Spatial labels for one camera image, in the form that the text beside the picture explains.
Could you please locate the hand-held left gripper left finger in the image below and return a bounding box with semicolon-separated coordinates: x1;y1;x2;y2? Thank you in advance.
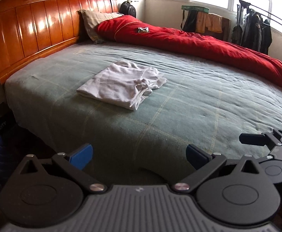
19;143;107;194

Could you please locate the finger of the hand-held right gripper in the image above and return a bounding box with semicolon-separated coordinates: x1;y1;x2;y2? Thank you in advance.
239;129;282;148
257;153;275;166

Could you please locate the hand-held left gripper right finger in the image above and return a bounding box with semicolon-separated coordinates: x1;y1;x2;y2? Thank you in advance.
172;144;267;194

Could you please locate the white printed shirt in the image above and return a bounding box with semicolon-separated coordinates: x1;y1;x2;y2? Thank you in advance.
76;60;168;111

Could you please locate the green plaid blanket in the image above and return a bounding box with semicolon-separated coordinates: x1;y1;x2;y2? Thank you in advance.
4;40;282;186

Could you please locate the black cardboard box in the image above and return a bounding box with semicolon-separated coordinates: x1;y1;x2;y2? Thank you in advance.
0;101;15;132

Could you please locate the brown wooden cabinet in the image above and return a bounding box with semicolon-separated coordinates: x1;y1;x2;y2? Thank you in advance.
212;14;231;41

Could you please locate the red duvet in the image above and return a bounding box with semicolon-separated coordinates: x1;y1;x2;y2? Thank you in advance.
96;15;282;95

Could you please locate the orange shirt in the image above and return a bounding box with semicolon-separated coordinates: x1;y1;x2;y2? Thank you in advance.
207;13;223;33

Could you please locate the metal drying rack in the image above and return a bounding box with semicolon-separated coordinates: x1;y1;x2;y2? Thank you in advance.
237;0;282;37

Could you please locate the grey hanging garment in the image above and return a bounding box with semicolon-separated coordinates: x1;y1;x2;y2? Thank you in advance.
236;0;251;27

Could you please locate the orange towel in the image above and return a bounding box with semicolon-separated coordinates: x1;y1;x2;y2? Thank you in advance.
195;12;208;33

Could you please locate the black hanging cloth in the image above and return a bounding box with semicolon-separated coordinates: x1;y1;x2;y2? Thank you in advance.
183;10;197;32

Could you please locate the wooden headboard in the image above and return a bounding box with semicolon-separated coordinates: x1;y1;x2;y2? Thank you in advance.
0;0;119;85

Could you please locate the beige pillow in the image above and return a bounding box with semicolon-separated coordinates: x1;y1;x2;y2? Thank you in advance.
78;9;123;44

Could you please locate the green topped stand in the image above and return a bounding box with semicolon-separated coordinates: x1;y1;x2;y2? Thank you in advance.
181;5;210;31

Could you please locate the black backpack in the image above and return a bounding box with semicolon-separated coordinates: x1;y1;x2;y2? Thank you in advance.
119;0;137;18

